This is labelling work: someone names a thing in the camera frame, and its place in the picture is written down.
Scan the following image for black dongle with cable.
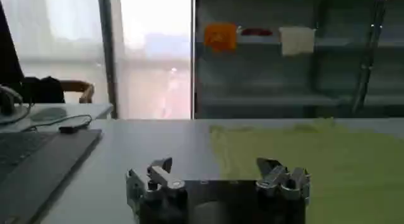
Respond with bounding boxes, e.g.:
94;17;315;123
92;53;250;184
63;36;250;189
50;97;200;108
30;114;93;134

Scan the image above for white side table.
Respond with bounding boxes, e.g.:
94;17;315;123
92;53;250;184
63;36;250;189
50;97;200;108
0;102;114;133

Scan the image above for black monitor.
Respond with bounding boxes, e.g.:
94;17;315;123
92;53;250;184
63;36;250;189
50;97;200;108
0;0;25;86

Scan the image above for black jacket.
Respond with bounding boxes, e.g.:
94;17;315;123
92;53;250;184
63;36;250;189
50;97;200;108
19;76;66;104

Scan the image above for wooden chair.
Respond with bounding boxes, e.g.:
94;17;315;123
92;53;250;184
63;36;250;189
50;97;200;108
59;80;95;104

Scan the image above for green cloth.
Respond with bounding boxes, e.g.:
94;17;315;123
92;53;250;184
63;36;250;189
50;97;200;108
209;117;404;224

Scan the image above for grey metal shelf rack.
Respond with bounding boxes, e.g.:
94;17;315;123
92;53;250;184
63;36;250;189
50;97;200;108
193;0;404;119

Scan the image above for dark grey laptop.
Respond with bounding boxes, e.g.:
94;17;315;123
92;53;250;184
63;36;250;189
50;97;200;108
0;128;104;224

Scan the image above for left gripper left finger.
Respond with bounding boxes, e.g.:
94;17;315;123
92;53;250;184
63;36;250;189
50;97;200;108
126;156;187;210

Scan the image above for dark window frame post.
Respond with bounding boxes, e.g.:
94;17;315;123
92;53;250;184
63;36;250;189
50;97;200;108
97;0;119;119

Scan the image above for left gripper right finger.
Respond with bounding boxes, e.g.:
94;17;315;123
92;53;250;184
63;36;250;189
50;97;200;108
255;157;312;204

